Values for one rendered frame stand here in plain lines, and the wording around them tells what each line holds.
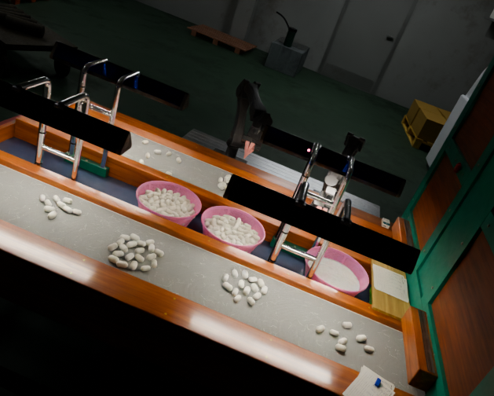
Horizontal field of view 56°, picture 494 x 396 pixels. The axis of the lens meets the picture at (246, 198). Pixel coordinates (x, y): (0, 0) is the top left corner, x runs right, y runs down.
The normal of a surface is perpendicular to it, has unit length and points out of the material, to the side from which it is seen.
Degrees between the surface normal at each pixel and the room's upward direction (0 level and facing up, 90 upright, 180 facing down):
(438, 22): 90
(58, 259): 0
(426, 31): 90
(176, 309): 0
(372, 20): 90
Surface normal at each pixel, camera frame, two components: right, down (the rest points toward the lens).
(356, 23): -0.25, 0.40
